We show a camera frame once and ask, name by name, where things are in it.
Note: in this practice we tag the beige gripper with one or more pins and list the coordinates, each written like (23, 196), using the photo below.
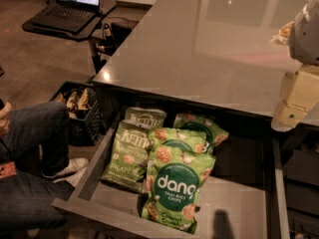
(306, 37)

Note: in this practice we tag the green Kettle jalapeno bag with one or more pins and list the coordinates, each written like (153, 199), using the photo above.
(130, 154)

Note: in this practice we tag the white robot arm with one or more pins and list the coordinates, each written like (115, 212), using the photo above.
(304, 40)

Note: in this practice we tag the snack bag on counter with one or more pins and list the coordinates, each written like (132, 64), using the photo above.
(283, 35)

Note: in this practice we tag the rear green Dang chips bag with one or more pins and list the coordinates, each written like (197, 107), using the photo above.
(215, 135)

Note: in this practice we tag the green dang chips bag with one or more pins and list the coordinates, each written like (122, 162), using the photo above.
(184, 139)
(215, 135)
(174, 180)

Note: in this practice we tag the grey open top drawer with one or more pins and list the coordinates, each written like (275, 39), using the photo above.
(243, 198)

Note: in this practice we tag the middle green Dang chips bag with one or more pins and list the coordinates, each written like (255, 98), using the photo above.
(184, 139)

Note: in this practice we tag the front green Dang chips bag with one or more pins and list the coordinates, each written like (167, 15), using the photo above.
(174, 180)

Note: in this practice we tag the rear green Kettle chip bag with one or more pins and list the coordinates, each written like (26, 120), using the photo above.
(151, 117)

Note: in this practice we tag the person's hand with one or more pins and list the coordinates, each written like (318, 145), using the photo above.
(5, 119)

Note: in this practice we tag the black laptop stand table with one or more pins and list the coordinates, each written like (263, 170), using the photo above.
(86, 34)

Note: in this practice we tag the black plastic crate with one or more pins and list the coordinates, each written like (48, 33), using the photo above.
(85, 118)

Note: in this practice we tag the white sneaker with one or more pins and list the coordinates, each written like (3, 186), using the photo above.
(72, 173)

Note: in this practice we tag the black laptop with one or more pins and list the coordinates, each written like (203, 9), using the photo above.
(68, 15)

